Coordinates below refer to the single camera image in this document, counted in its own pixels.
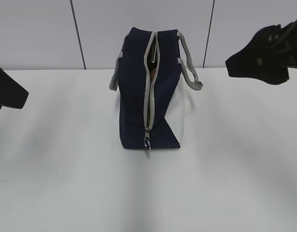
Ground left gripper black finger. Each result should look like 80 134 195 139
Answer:
0 67 29 110

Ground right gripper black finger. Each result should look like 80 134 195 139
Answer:
225 20 297 85

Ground navy and white lunch bag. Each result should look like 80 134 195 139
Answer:
109 27 203 151

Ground orange red mango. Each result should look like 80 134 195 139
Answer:
149 68 156 84

